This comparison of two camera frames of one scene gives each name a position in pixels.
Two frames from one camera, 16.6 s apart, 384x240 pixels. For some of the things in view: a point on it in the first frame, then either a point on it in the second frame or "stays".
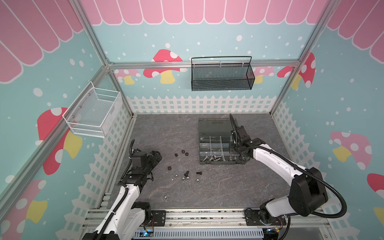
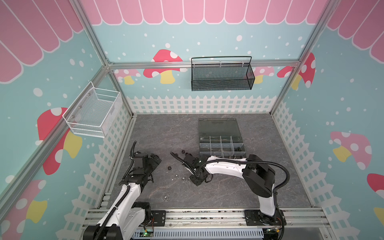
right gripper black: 237,149 -> 192,160
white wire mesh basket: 97,113 stays
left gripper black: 154,161 stays
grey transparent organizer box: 214,136 stays
